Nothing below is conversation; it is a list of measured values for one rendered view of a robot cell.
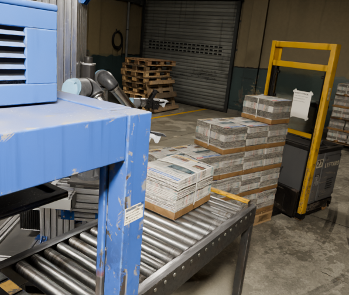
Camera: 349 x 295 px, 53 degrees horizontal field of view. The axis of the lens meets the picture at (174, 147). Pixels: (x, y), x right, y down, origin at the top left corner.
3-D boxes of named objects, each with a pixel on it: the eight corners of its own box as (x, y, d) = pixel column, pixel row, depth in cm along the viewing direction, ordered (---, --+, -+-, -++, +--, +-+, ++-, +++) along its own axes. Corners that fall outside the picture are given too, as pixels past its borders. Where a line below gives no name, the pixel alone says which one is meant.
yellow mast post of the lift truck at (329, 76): (294, 211, 382) (328, 43, 334) (298, 209, 388) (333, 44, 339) (301, 214, 376) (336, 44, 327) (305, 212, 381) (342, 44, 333)
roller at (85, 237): (85, 237, 173) (85, 229, 171) (160, 280, 147) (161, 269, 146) (77, 242, 169) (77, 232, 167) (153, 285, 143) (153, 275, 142)
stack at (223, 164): (136, 236, 320) (142, 149, 297) (226, 211, 389) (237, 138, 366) (160, 259, 290) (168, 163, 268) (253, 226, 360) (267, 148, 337)
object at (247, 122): (220, 119, 340) (220, 117, 340) (240, 117, 358) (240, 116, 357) (250, 127, 313) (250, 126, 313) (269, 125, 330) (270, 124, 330)
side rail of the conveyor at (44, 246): (181, 195, 249) (182, 179, 246) (187, 198, 246) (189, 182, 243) (-6, 289, 143) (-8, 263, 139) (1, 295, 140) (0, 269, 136)
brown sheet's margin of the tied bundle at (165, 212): (151, 195, 215) (151, 188, 213) (190, 211, 199) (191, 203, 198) (133, 202, 202) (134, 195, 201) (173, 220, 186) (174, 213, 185)
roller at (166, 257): (104, 228, 183) (105, 219, 181) (178, 266, 157) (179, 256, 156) (97, 232, 179) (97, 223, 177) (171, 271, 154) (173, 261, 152)
